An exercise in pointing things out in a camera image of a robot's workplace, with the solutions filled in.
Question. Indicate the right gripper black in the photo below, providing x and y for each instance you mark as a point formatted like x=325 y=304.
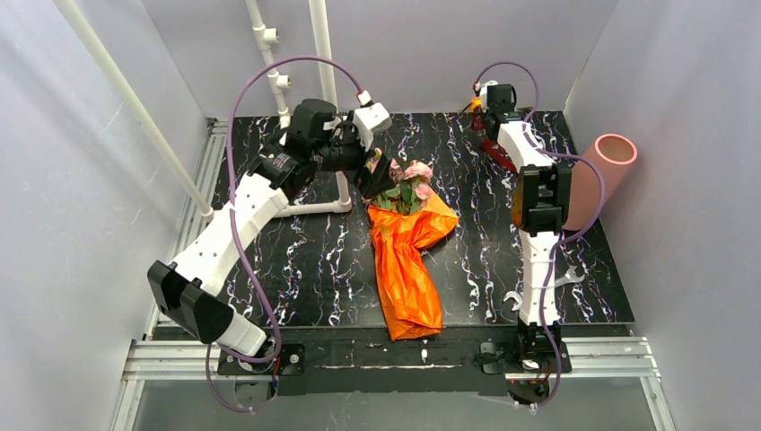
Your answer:
x=493 y=120

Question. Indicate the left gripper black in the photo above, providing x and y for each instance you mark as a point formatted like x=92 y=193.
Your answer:
x=363 y=172

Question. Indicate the dark red ribbon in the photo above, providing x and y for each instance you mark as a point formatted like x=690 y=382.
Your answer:
x=491 y=147

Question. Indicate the pink flower bunch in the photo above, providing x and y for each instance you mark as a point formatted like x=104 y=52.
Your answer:
x=412 y=190

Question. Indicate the orange wrapping paper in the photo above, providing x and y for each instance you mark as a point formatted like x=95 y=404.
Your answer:
x=409 y=300

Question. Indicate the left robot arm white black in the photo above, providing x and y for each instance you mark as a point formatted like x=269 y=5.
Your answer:
x=318 y=139

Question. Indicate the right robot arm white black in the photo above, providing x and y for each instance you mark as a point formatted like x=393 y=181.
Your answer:
x=540 y=202

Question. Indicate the pink cylindrical vase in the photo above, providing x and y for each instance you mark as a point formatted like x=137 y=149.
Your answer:
x=612 y=157

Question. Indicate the yellow round button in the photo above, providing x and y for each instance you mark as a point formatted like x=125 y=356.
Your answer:
x=474 y=106

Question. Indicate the silver wrench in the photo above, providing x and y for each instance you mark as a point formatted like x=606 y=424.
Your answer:
x=571 y=276

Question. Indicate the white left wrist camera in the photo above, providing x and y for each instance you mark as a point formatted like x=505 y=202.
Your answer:
x=370 y=121

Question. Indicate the white PVC pipe frame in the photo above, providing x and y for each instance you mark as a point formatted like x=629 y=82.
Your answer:
x=265 y=38

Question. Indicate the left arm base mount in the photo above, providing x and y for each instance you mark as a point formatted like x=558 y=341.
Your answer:
x=290 y=362

